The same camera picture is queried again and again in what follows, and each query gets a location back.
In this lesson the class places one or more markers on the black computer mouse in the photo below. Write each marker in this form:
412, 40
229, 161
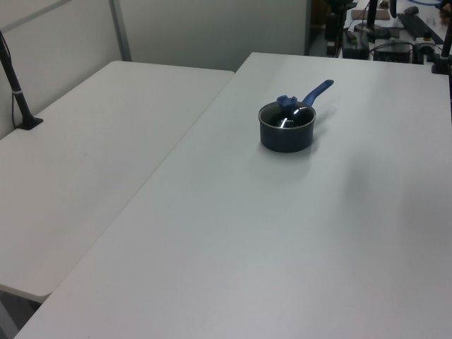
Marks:
411, 10

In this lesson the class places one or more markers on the black keyboard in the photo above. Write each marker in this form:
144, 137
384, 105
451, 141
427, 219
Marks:
418, 24

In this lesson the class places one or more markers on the black box with green label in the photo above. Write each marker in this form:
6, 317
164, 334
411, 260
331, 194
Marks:
355, 49

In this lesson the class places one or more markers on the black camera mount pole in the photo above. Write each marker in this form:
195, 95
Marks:
445, 46
14, 84

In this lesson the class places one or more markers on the glass lid with blue knob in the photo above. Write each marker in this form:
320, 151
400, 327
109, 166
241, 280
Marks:
300, 118

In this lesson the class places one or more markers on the white side table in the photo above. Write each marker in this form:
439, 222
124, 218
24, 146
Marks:
88, 159

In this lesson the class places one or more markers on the black monitor stand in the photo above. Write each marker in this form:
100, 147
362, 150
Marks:
370, 21

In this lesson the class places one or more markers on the brown board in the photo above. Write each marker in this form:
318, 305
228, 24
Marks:
383, 15

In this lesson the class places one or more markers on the white desk device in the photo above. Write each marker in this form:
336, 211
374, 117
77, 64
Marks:
427, 49

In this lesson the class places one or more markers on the wide grey partition post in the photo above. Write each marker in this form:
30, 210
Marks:
121, 31

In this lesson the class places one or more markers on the black computer box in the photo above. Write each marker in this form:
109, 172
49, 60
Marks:
393, 53

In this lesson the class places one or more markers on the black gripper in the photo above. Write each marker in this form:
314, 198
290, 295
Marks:
332, 26

